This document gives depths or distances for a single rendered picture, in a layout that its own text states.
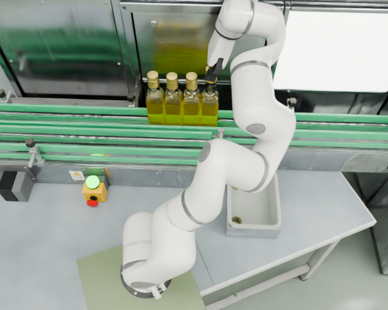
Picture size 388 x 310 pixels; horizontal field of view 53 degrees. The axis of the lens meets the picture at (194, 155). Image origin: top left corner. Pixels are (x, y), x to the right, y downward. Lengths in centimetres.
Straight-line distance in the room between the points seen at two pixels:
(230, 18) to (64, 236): 90
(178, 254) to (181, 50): 71
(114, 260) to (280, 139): 66
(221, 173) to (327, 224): 77
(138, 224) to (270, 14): 56
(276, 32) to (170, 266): 55
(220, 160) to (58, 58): 87
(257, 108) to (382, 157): 84
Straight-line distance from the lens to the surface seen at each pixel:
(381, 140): 145
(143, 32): 125
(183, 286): 119
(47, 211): 146
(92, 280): 121
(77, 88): 153
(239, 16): 90
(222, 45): 103
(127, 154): 129
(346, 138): 140
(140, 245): 89
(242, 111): 74
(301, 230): 139
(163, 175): 134
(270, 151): 82
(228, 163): 72
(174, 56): 130
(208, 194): 73
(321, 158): 145
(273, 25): 93
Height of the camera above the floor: 198
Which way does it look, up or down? 56 degrees down
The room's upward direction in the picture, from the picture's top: straight up
